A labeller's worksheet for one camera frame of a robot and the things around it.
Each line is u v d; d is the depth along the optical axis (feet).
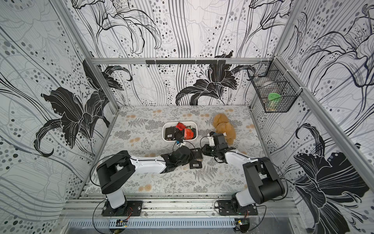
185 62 3.04
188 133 3.15
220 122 3.24
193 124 3.32
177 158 2.21
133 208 2.40
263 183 1.43
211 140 2.75
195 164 2.89
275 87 2.56
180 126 3.27
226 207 2.39
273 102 2.62
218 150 2.31
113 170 1.61
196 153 2.85
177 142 2.69
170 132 3.29
